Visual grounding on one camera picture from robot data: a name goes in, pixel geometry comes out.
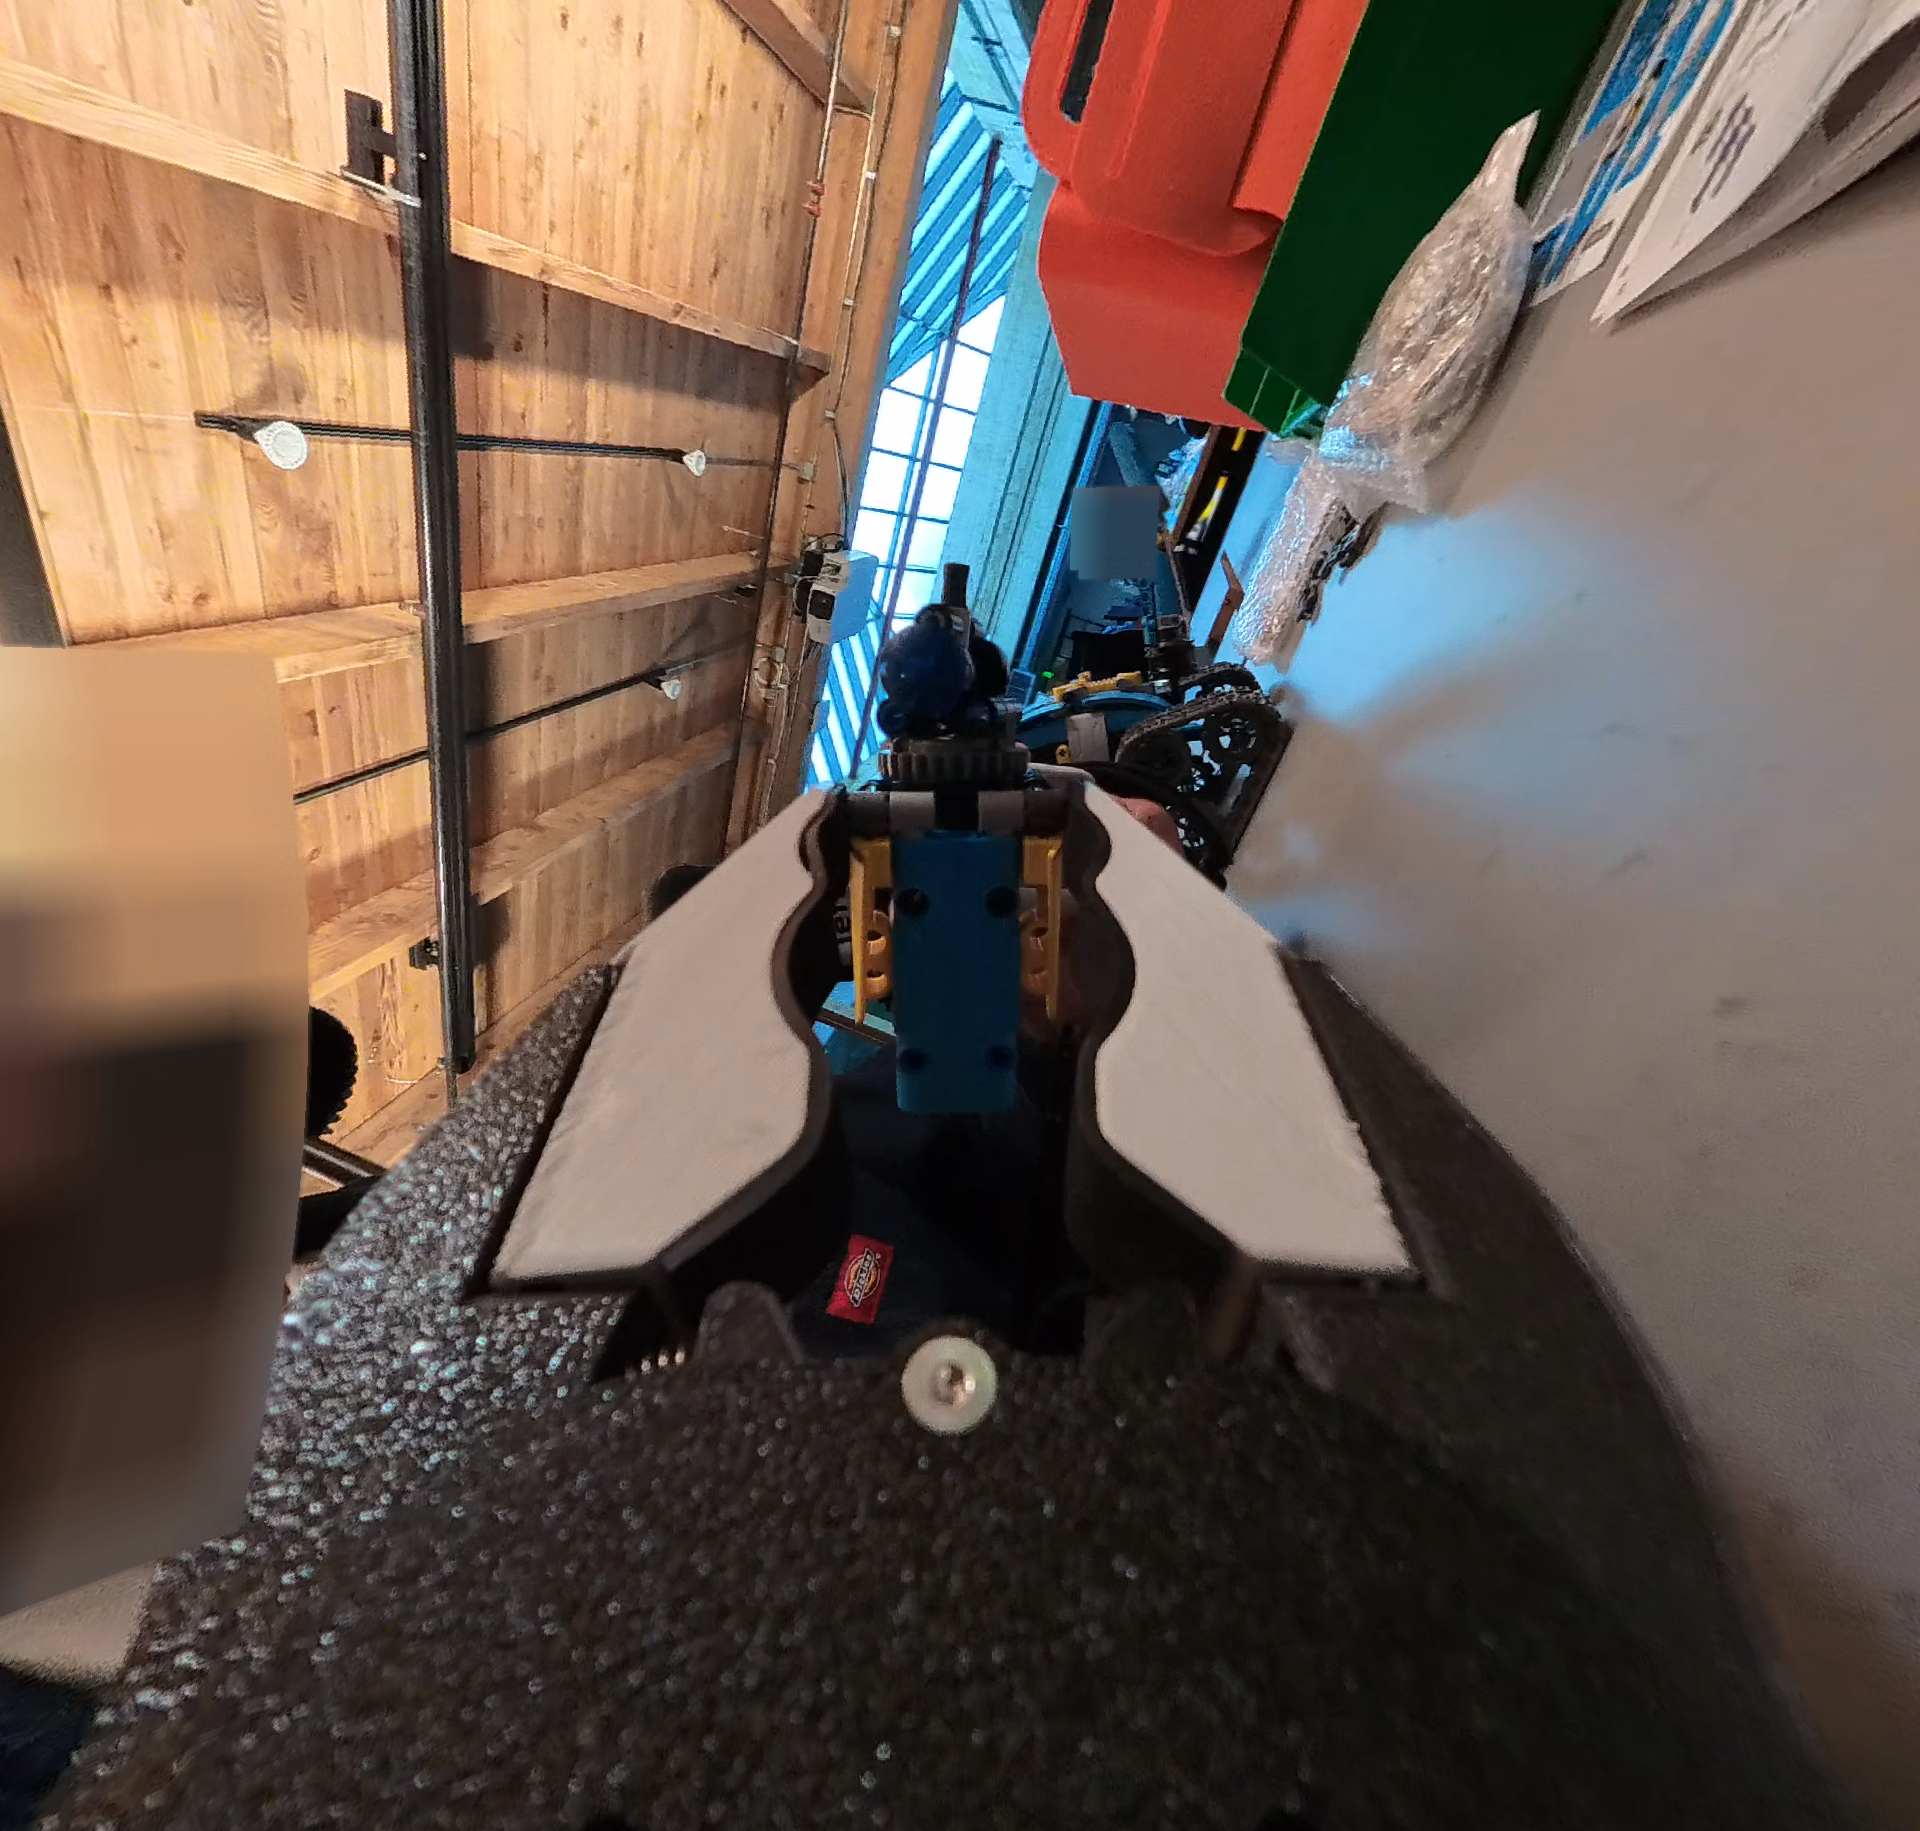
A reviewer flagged person's white shirt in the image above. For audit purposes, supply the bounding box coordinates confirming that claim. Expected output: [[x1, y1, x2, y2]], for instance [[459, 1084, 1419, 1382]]
[[0, 1568, 159, 1685]]

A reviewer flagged tracked toy brick vehicle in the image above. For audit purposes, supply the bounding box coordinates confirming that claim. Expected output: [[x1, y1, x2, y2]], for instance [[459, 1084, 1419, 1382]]
[[1049, 616, 1294, 888]]

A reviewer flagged open instruction booklet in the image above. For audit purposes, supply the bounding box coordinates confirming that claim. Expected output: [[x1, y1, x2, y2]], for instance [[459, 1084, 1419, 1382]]
[[1590, 0, 1920, 327]]

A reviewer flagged person's dark denim jacket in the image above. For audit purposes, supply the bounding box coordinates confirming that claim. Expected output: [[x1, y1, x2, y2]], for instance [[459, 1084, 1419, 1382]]
[[0, 1082, 1089, 1831]]

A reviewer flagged blue black toy brick assembly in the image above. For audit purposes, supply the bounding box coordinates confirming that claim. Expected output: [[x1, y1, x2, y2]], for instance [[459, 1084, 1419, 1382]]
[[869, 564, 1051, 835]]

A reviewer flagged clear bag with black links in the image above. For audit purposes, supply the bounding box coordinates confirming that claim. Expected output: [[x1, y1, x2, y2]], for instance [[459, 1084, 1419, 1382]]
[[1236, 444, 1381, 669]]

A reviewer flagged green plastic bin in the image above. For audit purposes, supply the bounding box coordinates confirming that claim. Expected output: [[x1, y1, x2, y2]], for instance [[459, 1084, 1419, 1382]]
[[1221, 0, 1674, 442]]

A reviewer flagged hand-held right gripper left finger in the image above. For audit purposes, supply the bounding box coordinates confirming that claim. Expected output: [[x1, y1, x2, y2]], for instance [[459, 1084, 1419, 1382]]
[[484, 785, 841, 1323]]

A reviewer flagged black ceiling pipe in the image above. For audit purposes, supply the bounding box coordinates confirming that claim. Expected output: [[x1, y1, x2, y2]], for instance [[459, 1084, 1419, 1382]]
[[380, 0, 484, 1114]]

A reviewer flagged blue yellow toy brick body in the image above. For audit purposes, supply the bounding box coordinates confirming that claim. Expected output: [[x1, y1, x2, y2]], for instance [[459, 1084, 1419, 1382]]
[[840, 826, 1069, 1114]]

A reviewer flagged white ceiling device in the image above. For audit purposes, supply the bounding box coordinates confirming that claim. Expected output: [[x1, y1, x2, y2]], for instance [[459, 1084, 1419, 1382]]
[[793, 540, 885, 643]]

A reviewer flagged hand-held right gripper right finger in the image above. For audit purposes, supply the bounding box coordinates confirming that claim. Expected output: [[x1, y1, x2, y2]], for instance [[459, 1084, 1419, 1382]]
[[1062, 781, 1423, 1330]]

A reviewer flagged blue sticker sheet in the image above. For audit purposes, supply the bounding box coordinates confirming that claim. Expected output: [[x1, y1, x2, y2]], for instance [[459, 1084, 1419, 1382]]
[[1528, 0, 1786, 297]]

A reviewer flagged orange felt bag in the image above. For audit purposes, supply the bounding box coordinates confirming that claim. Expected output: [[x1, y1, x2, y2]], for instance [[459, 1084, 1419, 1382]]
[[1021, 0, 1404, 431]]

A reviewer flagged large clear plastic bag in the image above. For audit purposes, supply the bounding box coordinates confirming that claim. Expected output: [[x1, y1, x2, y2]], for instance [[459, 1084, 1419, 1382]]
[[1319, 109, 1545, 512]]

